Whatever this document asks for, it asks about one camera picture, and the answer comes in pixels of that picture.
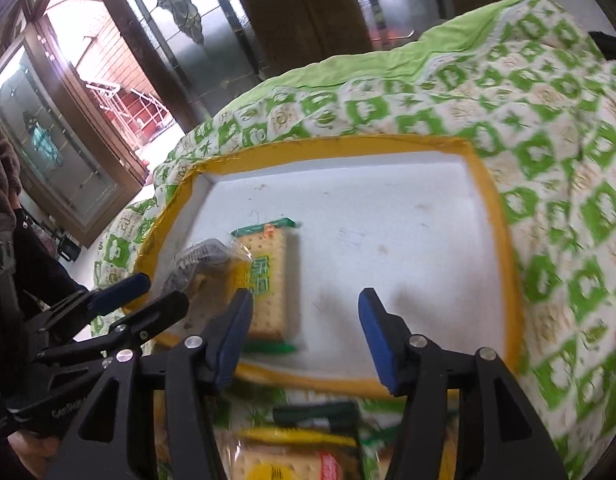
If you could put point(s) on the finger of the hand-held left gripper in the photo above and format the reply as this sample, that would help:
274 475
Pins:
155 310
120 292

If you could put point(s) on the dark green snack packet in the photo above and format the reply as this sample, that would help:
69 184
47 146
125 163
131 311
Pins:
313 414

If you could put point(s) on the brown wooden door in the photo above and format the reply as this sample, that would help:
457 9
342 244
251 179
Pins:
298 5

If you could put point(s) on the brown fleece clothing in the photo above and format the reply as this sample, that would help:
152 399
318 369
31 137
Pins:
0 170

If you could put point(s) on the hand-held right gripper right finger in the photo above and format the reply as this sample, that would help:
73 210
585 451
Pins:
380 345

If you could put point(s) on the black object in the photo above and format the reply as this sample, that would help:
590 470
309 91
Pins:
607 46

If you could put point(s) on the person's left hand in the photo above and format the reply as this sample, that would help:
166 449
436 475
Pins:
29 452

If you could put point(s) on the pink metal rack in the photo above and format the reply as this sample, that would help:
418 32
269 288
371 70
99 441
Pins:
133 105

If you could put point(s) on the white foam box yellow rim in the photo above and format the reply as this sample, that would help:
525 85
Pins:
387 210

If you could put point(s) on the cracker packet green yellow label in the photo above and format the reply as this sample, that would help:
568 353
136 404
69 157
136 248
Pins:
268 280

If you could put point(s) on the wooden framed glass door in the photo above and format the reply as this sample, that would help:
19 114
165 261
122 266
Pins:
63 150

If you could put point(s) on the cracker packet red label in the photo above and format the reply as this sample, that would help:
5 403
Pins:
288 460

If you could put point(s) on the green printed blanket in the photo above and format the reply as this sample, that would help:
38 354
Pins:
562 160

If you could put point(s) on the patterned glass panel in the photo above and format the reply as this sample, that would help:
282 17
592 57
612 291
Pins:
188 35

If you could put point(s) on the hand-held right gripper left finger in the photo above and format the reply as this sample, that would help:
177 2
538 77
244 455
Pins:
232 345

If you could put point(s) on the clear packet dark snack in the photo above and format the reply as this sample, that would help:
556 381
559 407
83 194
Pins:
203 256

